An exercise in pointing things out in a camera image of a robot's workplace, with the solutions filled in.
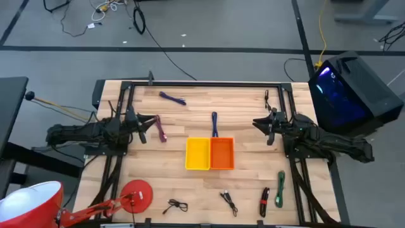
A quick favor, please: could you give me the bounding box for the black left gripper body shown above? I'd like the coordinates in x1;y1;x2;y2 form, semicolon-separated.
125;106;142;134

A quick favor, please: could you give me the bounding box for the purple USB cable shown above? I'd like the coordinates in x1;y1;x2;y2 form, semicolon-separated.
158;91;187;106

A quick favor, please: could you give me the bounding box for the black floor cable bundle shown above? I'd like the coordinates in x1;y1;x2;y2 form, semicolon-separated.
378;20;405;51

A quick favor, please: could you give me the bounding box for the grey desk leg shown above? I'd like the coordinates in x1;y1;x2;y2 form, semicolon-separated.
333;0;399;25

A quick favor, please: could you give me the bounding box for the black coiled floor cable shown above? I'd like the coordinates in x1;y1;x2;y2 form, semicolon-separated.
132;0;197;82

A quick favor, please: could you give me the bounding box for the green USB cable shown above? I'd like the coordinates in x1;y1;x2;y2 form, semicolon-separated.
274;170;286;209

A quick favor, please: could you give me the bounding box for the black looped floor cable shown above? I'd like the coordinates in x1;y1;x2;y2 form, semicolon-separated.
283;58;308;82

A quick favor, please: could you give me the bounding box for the black aluminium table frame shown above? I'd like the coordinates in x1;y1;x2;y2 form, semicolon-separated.
84;71;342;228

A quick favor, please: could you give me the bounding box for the white floor cable bundle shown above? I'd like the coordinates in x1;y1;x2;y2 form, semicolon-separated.
87;0;127;29

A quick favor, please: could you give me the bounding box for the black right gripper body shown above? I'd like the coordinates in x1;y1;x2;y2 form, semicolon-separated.
270;107;287;134

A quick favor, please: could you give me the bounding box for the red desk lamp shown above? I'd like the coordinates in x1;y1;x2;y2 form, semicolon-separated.
0;179;154;228

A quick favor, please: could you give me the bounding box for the black cable with white plug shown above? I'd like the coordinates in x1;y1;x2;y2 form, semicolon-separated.
220;189;239;218

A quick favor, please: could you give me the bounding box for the blue USB cable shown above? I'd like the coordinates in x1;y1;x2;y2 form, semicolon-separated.
211;111;219;139

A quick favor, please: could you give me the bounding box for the magenta USB cable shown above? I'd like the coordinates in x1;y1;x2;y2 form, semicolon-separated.
154;115;168;143

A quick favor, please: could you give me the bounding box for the wooden stick with black knob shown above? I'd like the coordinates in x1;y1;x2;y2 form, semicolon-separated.
24;91;92;123

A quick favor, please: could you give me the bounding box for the black cable with red tie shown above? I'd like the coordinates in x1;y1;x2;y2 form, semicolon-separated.
259;186;271;219

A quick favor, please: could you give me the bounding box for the black side desk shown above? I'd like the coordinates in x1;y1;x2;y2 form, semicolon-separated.
0;75;85;199

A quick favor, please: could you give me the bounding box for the black computer tower blue light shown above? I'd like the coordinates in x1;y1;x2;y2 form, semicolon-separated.
308;50;405;136

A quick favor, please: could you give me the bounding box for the orange plastic basket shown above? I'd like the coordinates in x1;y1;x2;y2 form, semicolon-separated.
209;136;235;171

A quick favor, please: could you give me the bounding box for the thin black USB cable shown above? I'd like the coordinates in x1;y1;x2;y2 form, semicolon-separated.
264;89;273;113
162;198;189;215

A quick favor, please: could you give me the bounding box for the yellow floor cable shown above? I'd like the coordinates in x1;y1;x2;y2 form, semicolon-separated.
315;0;328;69

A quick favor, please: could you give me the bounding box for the yellow plastic basket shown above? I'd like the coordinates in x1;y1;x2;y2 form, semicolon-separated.
185;136;212;171

